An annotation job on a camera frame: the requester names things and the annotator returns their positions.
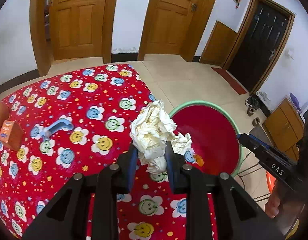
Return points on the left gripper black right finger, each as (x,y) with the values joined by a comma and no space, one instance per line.
(217,207)

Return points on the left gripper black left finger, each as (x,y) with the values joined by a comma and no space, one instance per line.
(65,215)

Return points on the orange peel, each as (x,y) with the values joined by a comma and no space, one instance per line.
(198,160)

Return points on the orange cardboard box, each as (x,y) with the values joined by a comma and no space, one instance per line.
(11,135)

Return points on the small paper ball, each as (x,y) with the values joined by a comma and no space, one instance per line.
(151,131)

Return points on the person's right hand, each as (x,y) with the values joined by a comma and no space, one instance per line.
(274,201)

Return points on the wooden side cabinet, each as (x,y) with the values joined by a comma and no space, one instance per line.
(285,129)

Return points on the grey floor mat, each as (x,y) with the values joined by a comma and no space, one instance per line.
(260,135)

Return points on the brown shoe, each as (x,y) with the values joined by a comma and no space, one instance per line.
(250,111)
(256,121)

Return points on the pair of dark shoes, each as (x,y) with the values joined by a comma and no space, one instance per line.
(252,102)

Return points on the red bin with green rim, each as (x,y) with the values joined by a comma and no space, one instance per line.
(214,136)

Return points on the red smiley flower tablecloth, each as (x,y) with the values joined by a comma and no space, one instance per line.
(101,102)

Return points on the red door mat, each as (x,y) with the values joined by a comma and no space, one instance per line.
(230,80)

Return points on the apple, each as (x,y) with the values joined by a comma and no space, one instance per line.
(4,113)

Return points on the dark entrance door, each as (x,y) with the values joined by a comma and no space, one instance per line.
(259,45)

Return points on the middle wooden door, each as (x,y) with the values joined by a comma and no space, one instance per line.
(166,25)

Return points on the wooden door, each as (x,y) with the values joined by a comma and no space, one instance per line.
(76,28)
(166,25)

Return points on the left wooden door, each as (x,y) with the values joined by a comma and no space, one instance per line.
(76,28)

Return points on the wooden wall cabinet panel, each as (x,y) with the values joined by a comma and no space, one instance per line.
(219,45)

